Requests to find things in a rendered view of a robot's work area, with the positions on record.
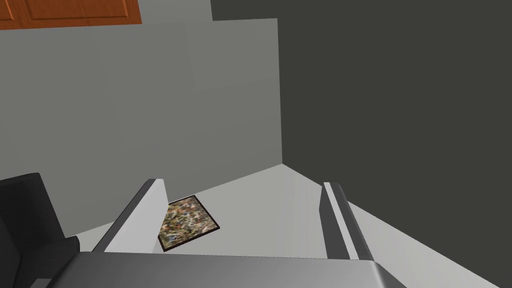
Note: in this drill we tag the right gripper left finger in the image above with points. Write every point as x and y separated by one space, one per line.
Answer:
138 226

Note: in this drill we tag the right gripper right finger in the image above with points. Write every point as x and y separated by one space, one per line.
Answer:
340 228

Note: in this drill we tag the black-framed speckled picture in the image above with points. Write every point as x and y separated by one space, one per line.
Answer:
188 222

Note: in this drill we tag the black armchair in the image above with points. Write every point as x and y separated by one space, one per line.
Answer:
28 228

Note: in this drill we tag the orange wooden door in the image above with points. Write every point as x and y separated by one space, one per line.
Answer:
68 12

